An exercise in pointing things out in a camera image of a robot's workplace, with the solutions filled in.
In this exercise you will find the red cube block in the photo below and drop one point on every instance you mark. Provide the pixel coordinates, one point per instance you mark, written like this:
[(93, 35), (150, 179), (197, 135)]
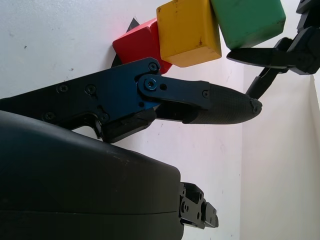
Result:
[(135, 47)]

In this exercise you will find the black tape strip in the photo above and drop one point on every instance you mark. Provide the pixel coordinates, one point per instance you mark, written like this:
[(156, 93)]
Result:
[(132, 25)]

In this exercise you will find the yellow cube block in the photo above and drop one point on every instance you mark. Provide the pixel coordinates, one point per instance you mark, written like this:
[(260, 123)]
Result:
[(187, 32)]

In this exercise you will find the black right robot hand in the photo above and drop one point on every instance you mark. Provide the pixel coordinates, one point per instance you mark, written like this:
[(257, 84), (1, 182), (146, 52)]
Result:
[(75, 180)]

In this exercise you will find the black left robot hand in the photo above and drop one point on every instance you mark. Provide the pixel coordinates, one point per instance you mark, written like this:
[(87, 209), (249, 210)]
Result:
[(300, 55)]

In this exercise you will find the green cube block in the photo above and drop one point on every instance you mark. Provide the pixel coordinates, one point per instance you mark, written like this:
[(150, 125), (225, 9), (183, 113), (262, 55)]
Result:
[(247, 22)]

